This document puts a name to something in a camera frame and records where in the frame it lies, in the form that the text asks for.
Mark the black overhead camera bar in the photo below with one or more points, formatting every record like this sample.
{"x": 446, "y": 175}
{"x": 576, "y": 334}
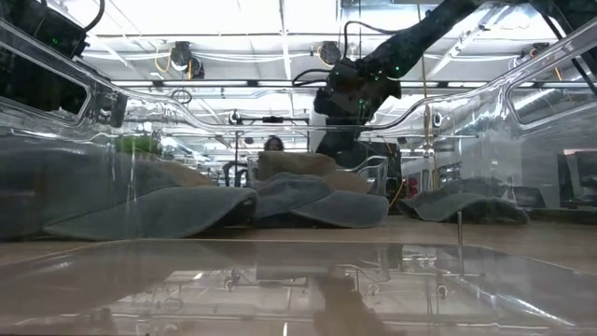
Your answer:
{"x": 273, "y": 119}

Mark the succulent in white patterned pot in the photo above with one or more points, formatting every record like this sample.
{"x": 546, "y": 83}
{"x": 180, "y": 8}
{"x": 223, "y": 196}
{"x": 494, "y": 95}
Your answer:
{"x": 137, "y": 144}

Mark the black ceiling rail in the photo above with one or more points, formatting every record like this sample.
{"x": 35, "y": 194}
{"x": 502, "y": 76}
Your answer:
{"x": 210, "y": 84}

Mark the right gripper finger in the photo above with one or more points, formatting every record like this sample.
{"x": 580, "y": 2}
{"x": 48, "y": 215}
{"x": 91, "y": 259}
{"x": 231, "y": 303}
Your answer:
{"x": 354, "y": 144}
{"x": 332, "y": 144}

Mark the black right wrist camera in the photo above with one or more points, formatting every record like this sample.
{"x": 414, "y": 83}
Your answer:
{"x": 326, "y": 102}

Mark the person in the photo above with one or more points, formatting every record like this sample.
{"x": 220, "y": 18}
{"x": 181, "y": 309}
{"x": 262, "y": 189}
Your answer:
{"x": 273, "y": 144}

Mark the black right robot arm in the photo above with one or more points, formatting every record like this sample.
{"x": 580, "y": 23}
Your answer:
{"x": 420, "y": 32}

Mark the grey cap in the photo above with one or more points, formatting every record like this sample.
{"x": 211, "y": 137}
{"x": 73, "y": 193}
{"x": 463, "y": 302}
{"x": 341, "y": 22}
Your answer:
{"x": 163, "y": 212}
{"x": 448, "y": 205}
{"x": 345, "y": 210}

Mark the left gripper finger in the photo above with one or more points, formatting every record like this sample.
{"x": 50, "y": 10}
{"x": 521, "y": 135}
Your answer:
{"x": 114, "y": 109}
{"x": 37, "y": 86}

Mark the dark monitor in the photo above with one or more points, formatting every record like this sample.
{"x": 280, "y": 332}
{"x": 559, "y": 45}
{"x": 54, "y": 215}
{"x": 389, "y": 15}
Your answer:
{"x": 580, "y": 177}

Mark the clear plastic bin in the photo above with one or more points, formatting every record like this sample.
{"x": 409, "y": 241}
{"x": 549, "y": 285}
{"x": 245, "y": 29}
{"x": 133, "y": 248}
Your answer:
{"x": 154, "y": 100}

